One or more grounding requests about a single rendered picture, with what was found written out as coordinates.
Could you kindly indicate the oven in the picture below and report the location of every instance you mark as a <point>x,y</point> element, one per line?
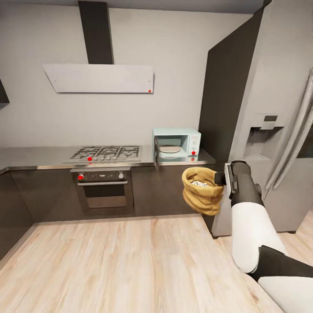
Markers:
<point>104,190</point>

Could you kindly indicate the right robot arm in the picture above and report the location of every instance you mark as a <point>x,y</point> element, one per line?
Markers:
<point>256,247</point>

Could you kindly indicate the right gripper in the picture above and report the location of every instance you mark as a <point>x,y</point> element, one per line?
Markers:
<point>220,178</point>

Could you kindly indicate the burner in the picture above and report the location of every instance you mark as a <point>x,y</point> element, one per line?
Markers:
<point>106,153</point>

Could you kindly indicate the microwave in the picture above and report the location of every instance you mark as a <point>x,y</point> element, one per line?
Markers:
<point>175,142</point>

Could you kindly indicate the fridge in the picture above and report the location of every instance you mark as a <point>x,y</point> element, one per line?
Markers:
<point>257,105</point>

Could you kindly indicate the range hood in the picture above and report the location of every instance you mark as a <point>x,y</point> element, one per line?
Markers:
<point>100,74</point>

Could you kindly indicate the popcorn bag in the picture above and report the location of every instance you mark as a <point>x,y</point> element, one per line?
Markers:
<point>205,199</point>

